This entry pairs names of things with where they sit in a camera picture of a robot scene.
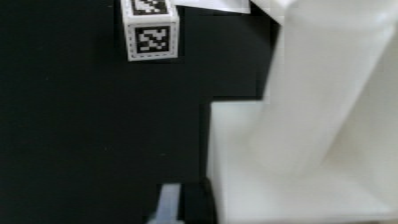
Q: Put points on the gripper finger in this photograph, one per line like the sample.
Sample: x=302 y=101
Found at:
x=167 y=207

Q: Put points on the white chair back piece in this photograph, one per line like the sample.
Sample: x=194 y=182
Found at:
x=327 y=123

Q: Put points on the small white tag cube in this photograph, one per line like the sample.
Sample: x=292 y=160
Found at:
x=151 y=29

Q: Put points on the white tag sheet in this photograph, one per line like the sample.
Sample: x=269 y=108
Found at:
x=237 y=6

